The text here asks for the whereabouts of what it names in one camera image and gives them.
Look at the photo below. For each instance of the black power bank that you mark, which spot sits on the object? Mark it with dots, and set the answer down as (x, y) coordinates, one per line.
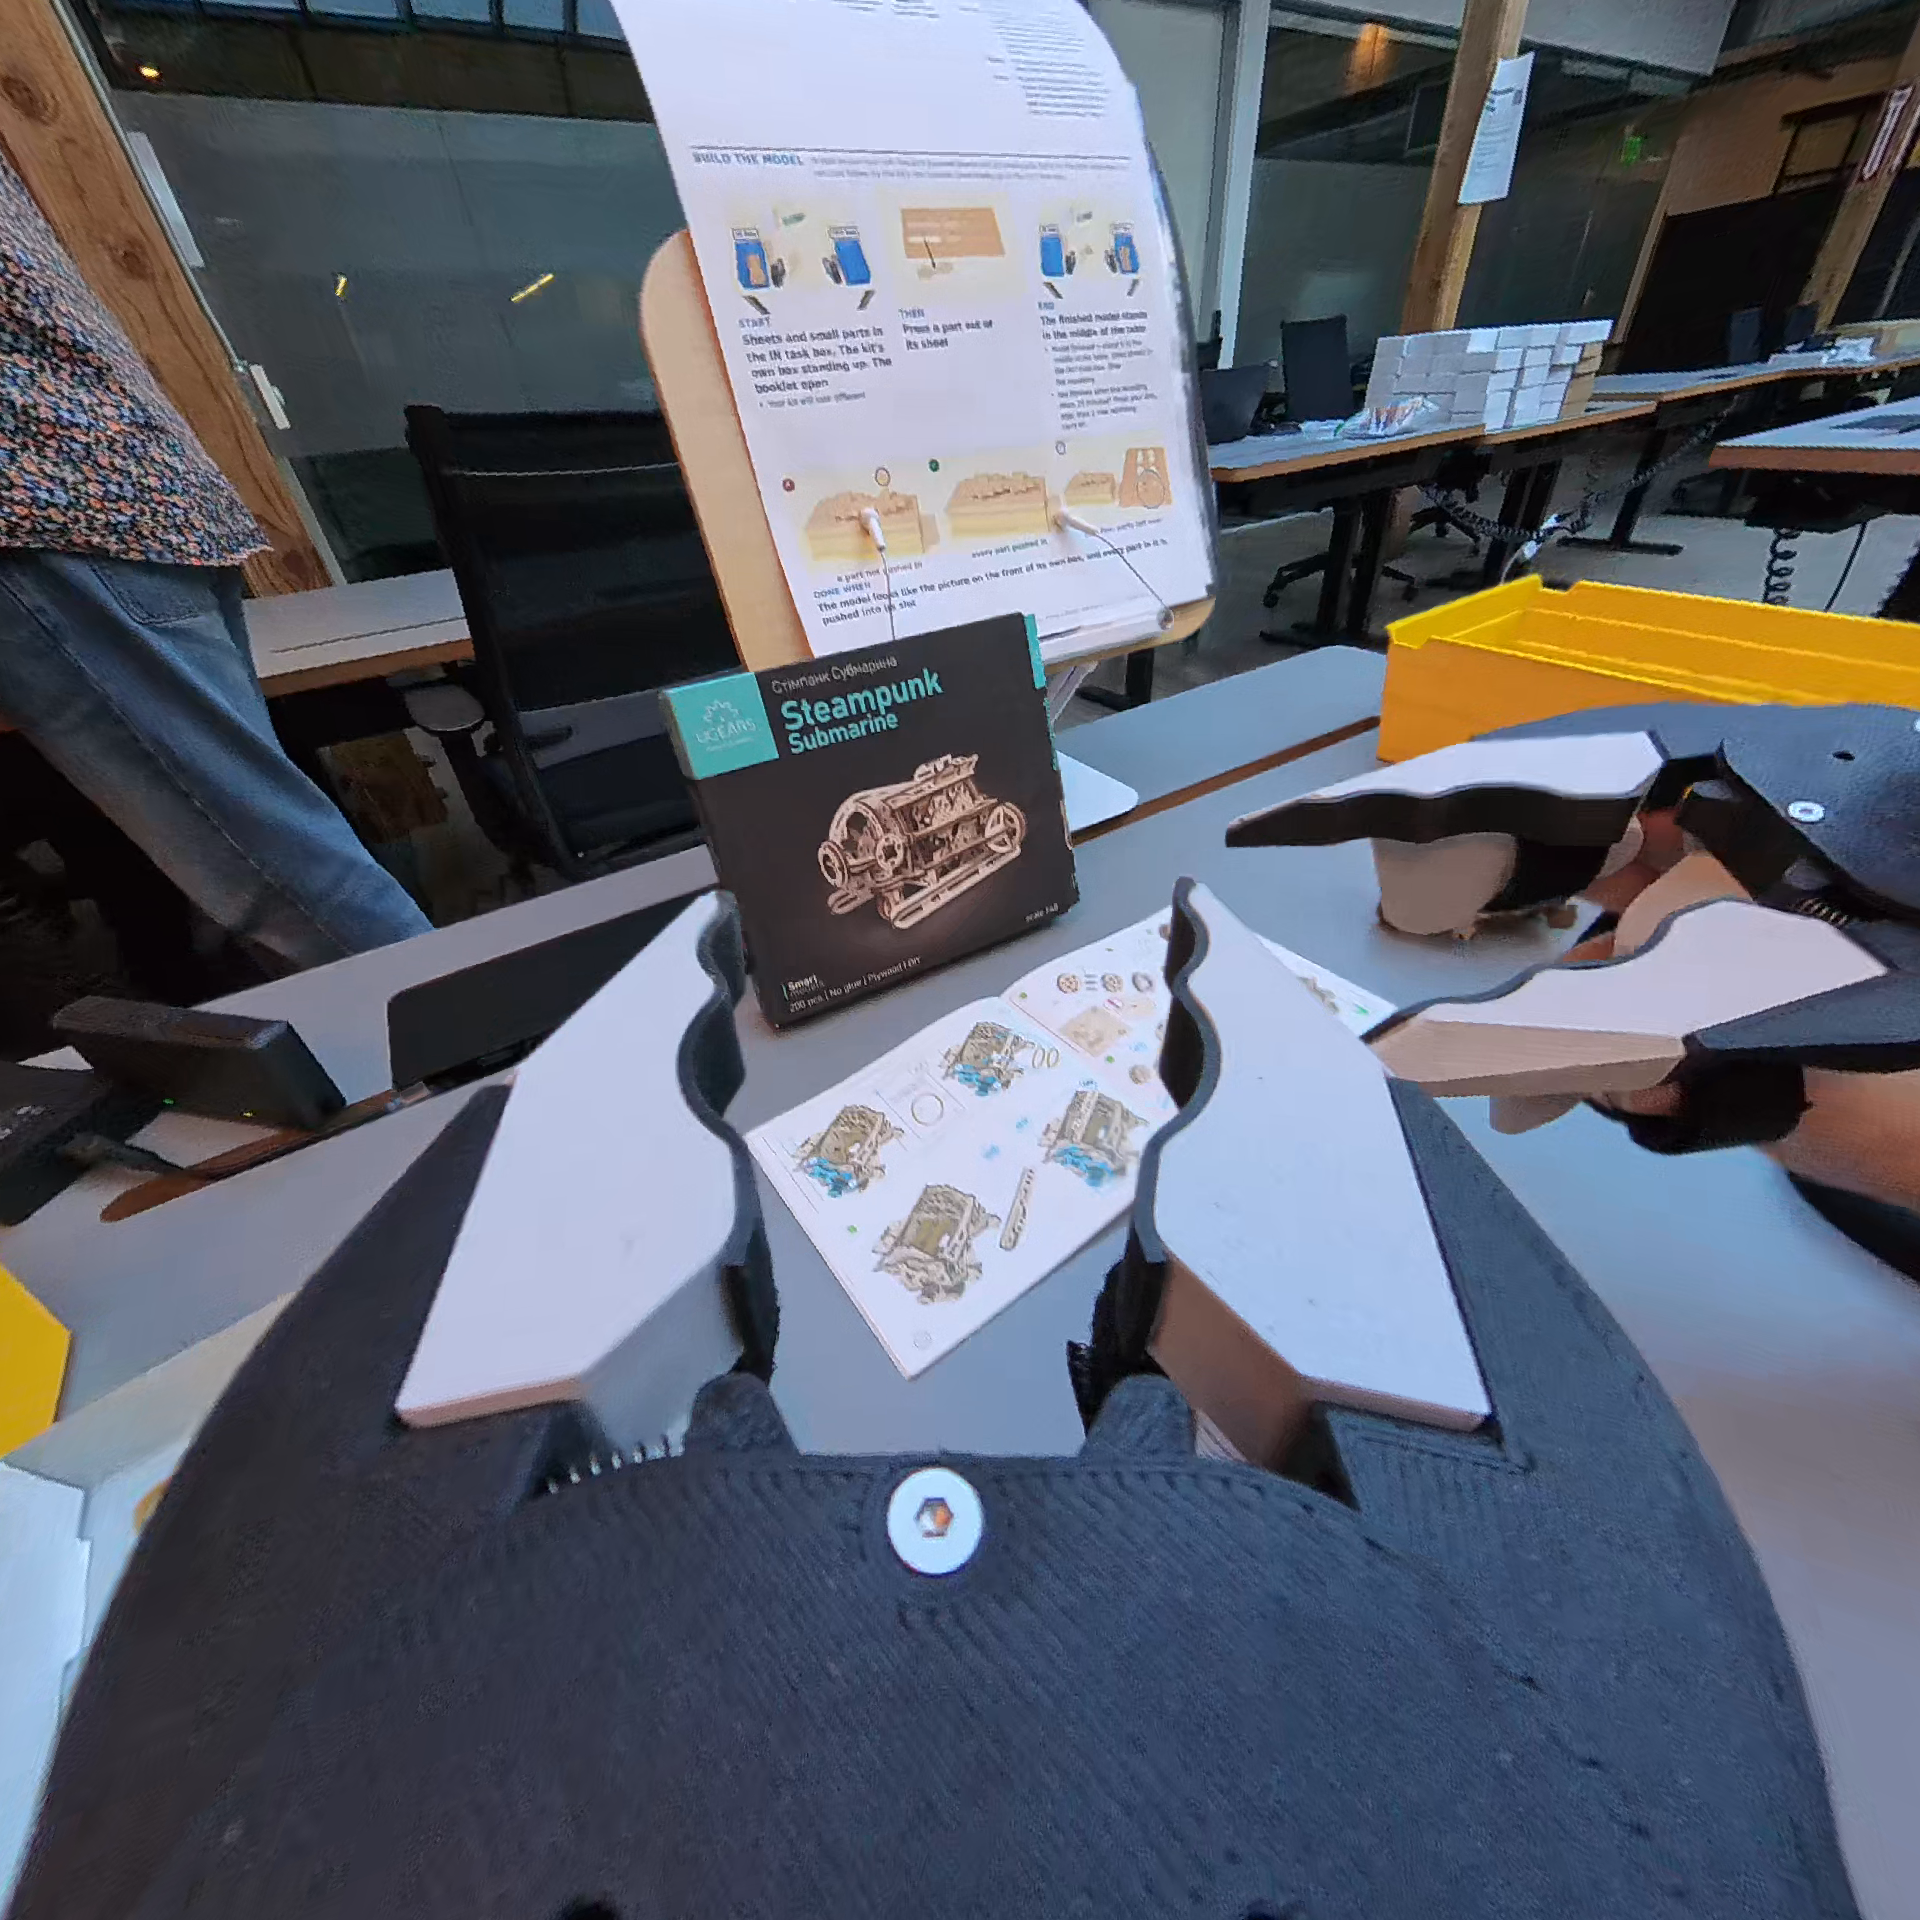
(196, 1059)

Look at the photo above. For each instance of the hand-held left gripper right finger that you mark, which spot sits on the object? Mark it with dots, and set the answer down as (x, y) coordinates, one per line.
(1305, 1200)

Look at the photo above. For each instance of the open illustrated assembly booklet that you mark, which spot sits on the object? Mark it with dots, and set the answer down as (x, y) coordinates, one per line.
(960, 1139)

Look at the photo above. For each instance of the printed instruction sheet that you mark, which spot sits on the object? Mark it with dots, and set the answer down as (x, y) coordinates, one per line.
(928, 302)

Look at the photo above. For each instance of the wooden post with paper sign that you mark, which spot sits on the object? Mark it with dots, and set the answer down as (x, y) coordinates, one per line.
(1463, 238)

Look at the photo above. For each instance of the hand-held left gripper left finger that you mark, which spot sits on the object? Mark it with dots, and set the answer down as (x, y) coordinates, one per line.
(585, 1185)

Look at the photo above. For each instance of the yellow plastic bin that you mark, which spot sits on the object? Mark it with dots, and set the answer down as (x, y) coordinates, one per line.
(1618, 662)
(31, 1367)

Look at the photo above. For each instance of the black flat panel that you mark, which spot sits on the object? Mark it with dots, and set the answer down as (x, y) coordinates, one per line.
(525, 1000)

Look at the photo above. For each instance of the person's right hand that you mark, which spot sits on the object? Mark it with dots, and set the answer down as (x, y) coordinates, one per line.
(1869, 1168)

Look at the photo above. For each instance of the black model kit box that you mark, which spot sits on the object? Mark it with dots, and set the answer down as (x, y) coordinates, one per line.
(870, 842)

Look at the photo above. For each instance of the long background desk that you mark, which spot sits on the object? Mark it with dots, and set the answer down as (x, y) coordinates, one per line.
(1350, 450)

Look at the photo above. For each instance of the stack of white boxes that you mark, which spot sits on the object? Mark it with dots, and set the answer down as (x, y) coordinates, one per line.
(1486, 377)

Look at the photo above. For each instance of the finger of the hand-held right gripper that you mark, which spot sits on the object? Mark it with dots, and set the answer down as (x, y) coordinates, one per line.
(1634, 1006)
(1501, 789)

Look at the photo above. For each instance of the grey side desk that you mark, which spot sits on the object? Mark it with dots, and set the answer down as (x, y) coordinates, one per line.
(363, 623)

